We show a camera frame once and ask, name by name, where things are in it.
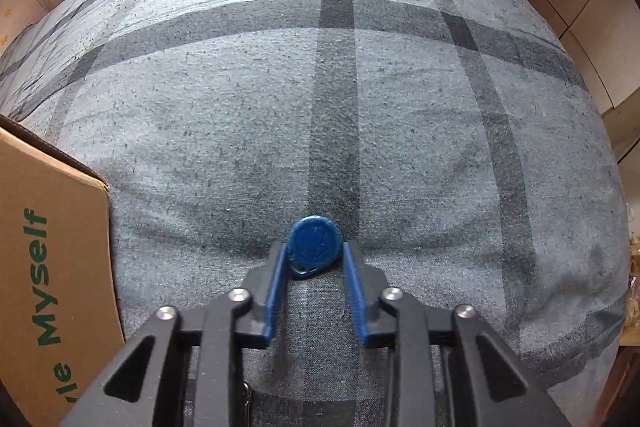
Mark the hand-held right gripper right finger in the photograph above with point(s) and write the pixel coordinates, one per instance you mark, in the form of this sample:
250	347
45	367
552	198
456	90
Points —
357	297

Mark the brown cardboard box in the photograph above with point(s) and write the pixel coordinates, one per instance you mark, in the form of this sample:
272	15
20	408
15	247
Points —
50	257

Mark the blue round key fob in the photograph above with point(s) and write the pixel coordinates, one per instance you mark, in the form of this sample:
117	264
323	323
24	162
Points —
315	242

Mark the clear snack bag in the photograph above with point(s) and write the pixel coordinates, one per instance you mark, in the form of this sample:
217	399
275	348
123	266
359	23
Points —
635	257

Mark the beige cabinet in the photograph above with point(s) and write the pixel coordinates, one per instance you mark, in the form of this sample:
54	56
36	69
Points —
600	57

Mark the grey plaid blanket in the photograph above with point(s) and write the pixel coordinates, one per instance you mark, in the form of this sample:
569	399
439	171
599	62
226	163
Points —
350	107

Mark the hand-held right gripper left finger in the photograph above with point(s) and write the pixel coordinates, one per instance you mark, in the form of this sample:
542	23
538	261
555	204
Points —
275	287

